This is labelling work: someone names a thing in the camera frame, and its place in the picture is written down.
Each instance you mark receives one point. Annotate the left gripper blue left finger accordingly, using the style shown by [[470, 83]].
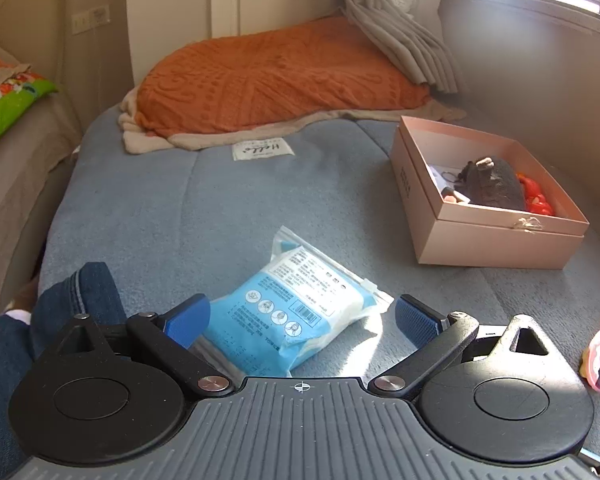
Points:
[[166, 339]]

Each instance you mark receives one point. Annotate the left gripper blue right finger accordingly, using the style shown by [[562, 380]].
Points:
[[440, 340]]

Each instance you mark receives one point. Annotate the blue white mask packet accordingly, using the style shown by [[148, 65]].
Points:
[[290, 310]]

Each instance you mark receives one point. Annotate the black plush mouse toy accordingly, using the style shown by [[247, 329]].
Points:
[[491, 182]]

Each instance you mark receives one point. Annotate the orange red doll figure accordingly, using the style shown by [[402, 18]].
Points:
[[536, 201]]

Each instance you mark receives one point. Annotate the grey blue fleece blanket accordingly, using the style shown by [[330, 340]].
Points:
[[173, 223]]

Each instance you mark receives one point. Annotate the pink cardboard box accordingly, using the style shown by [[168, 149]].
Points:
[[425, 155]]

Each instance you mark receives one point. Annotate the dark denim left leg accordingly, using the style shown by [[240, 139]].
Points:
[[31, 322]]

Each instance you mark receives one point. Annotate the green patterned cushion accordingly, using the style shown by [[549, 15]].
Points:
[[20, 88]]

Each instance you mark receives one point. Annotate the orange textured pillow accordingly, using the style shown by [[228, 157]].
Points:
[[231, 84]]

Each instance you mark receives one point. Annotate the grey folded curtain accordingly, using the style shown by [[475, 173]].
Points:
[[409, 33]]

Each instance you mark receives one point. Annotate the white wall socket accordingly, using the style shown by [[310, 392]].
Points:
[[87, 20]]

